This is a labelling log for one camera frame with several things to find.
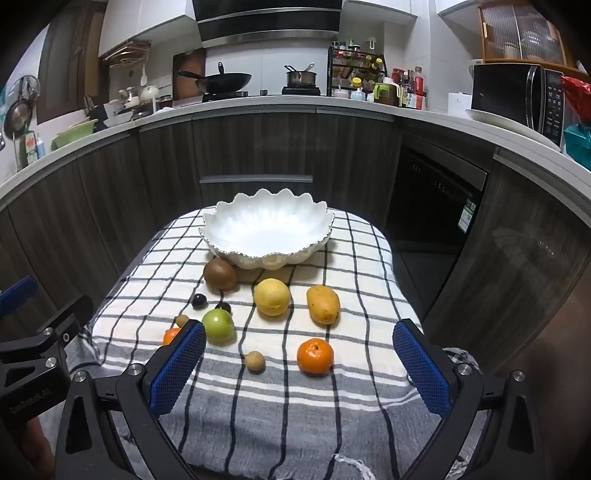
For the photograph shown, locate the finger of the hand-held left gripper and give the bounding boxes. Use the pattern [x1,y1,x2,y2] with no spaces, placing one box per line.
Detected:
[0,276,38,315]
[0,295,94,365]

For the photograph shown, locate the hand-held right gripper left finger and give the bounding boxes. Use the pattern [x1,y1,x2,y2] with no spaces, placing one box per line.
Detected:
[54,320,207,480]

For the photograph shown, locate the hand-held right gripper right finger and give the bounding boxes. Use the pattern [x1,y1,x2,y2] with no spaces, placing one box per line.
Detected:
[392,318,543,480]

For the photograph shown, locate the green apple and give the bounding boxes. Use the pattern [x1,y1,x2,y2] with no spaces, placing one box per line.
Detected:
[202,308,236,345]

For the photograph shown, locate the large orange tangerine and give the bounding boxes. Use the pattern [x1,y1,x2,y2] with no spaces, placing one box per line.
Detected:
[296,338,334,376]

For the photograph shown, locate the yellow mango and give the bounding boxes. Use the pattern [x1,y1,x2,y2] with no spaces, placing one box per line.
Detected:
[307,285,341,325]

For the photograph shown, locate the white scalloped bowl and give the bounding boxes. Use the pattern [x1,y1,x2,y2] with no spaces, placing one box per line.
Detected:
[198,188,335,271]

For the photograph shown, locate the checked white cloth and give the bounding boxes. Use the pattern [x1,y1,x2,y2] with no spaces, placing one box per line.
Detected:
[76,208,485,480]

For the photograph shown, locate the yellow lemon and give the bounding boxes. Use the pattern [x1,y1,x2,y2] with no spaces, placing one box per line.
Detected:
[254,278,291,318]

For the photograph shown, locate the dark wood kitchen cabinets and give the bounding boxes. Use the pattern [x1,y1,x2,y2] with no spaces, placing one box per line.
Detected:
[0,99,591,384]

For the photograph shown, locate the green basin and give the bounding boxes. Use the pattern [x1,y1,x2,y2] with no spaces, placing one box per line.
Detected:
[51,119,100,149]

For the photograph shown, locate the black built-in dishwasher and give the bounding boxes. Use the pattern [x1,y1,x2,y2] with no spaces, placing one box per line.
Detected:
[385,143,488,254]

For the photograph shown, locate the hanging steel pan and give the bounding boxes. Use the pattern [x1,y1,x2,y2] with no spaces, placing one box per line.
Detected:
[4,76,40,139]

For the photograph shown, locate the white box appliance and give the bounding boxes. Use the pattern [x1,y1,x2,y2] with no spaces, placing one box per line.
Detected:
[447,92,474,116]

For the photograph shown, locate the teal bag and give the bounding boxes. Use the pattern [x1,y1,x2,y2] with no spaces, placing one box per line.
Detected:
[563,124,591,171]

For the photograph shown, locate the green jug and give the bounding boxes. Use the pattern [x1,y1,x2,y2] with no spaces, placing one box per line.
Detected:
[373,82,400,107]

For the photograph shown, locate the clear bottle red label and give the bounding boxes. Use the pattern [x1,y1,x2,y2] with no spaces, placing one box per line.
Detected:
[412,67,426,110]

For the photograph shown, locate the dark sauce bottle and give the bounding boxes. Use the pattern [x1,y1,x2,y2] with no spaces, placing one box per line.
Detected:
[399,69,414,108]

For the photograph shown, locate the brown cutting board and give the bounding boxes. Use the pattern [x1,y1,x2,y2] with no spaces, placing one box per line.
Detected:
[173,48,207,101]

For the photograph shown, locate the black wok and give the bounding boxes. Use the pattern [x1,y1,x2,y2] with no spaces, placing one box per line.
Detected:
[178,61,253,93]

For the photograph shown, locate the black gas hob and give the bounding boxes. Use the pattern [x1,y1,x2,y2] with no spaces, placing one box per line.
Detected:
[202,85,322,103]

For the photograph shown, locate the black microwave oven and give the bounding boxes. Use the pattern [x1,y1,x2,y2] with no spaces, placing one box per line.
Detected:
[471,62,566,146]

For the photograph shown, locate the red plastic bag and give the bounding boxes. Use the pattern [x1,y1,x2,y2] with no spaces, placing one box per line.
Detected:
[561,76,591,125]

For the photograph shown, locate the steel saucepan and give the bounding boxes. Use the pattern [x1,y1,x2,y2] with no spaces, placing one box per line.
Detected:
[284,62,318,88]

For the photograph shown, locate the black spice rack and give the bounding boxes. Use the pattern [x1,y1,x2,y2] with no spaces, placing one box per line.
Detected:
[329,41,387,97]

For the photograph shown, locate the black range hood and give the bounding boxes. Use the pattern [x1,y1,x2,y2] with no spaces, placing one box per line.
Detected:
[191,0,343,47]

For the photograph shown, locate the wall utensil rack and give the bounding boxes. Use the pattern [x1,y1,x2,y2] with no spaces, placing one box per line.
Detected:
[104,41,152,70]

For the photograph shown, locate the glass door wall cabinet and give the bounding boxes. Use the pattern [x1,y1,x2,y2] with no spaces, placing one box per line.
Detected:
[478,2,568,65]

